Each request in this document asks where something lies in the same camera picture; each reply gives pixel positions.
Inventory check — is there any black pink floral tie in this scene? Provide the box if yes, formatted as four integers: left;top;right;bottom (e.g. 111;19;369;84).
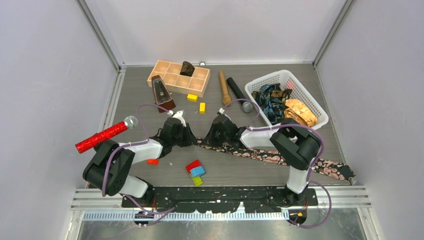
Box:
194;138;356;181

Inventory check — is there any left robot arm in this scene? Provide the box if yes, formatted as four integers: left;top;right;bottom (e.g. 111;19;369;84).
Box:
82;117;197;207

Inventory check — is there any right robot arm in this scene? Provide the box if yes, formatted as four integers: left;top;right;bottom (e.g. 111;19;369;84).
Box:
201;114;323;205

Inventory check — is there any yellow block upright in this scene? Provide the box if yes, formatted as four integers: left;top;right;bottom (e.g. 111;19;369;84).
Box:
199;102;206;114

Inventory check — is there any black microphone silver head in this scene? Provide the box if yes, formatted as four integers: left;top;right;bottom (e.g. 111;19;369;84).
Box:
226;77;254;113

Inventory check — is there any orange red small brick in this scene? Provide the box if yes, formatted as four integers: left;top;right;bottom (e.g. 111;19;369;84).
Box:
146;158;159;166

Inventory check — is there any brown wooden metronome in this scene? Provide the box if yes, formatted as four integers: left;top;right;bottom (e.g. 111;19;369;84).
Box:
151;75;176;113

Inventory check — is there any red toy brick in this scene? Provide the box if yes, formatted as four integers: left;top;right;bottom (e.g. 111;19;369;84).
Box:
185;159;202;174

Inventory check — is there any yellow block near tray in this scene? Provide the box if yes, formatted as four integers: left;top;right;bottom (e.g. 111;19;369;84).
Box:
186;94;199;102

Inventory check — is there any red glitter microphone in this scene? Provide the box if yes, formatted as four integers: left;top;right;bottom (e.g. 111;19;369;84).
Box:
75;116;139;154

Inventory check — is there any blue toy brick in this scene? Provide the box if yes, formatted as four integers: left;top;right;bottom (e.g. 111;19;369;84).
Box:
190;166;206;178

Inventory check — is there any yellow green translucent brick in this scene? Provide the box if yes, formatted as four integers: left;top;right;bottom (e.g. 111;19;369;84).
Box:
190;174;203;187

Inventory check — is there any wooden compartment tray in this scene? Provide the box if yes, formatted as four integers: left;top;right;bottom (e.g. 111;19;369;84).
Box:
147;60;210;98

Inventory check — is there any blue patterned tie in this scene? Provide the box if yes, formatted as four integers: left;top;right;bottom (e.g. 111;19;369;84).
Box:
251;83;293;125

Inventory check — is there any dark rolled tie in tray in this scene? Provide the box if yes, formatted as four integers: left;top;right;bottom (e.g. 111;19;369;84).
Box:
179;61;195;77

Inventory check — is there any orange gold tie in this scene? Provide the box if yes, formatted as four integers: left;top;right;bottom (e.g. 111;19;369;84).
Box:
284;99;318;127

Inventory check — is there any white plastic basket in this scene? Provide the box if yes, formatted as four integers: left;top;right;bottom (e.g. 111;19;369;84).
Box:
244;69;329;130

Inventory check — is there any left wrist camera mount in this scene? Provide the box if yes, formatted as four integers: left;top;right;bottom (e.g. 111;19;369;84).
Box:
167;110;187;127

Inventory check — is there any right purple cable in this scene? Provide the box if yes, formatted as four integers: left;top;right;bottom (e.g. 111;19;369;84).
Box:
218;98;332;230

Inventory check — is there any purple cable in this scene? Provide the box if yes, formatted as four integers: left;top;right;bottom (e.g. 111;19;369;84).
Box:
100;103;178;228
218;98;332;230

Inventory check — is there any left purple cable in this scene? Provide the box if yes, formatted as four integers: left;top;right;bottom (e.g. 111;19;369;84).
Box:
100;103;178;228

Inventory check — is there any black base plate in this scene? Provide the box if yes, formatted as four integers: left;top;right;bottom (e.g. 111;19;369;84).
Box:
121;186;318;214

